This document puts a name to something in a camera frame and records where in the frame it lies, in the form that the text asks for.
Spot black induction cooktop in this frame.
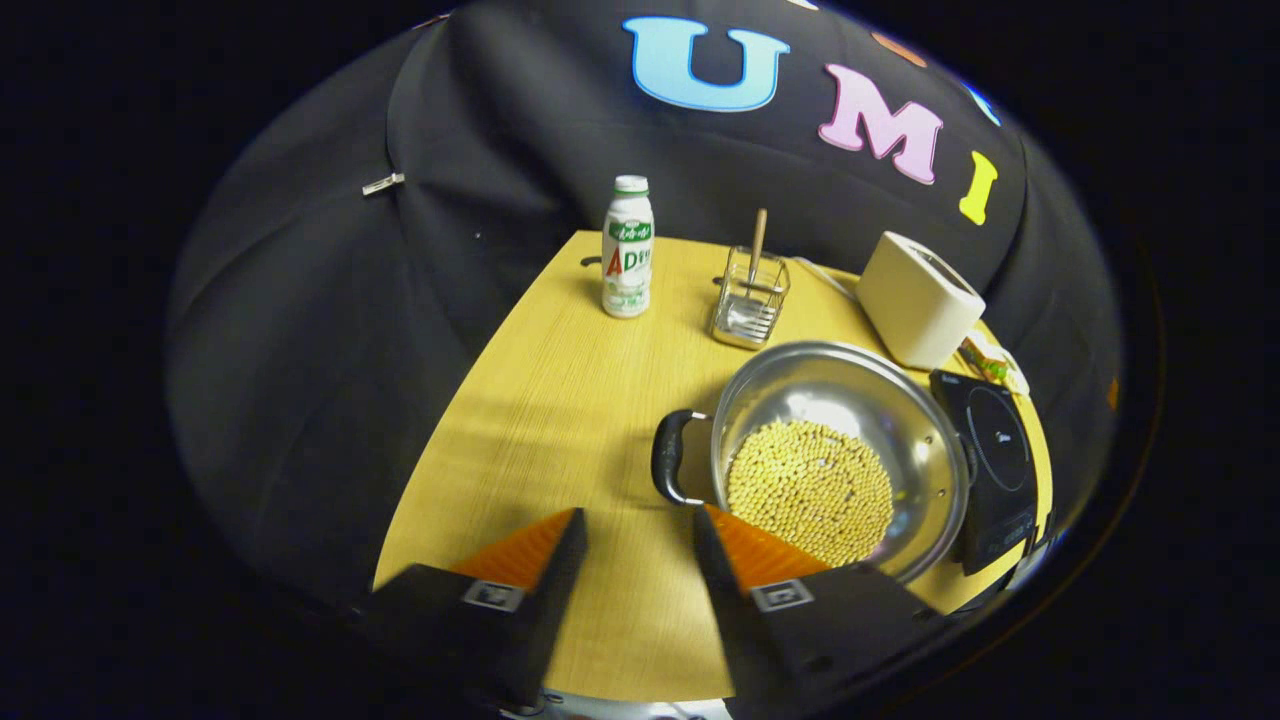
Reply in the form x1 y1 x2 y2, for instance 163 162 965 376
930 370 1041 576

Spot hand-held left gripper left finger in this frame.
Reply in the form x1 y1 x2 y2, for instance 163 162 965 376
345 507 591 713

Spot white toaster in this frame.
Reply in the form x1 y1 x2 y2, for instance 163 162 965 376
857 232 986 371

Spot white green-label drink bottle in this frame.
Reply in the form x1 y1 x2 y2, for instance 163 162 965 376
602 175 656 319

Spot white toaster cable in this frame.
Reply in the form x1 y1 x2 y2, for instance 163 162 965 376
795 257 861 301

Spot steel pot with black handles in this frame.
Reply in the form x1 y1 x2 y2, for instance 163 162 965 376
651 340 976 586

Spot wire mesh utensil basket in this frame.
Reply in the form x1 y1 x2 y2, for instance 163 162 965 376
710 245 791 351

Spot sandwich on white plate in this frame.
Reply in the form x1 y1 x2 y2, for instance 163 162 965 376
958 335 1031 396

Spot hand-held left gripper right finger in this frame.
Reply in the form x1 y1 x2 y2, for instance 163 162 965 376
692 503 946 720

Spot pile of yellow soybeans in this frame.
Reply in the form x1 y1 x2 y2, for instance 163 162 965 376
727 420 894 568

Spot black backdrop cloth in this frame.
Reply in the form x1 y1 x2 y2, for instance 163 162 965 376
165 0 1126 641

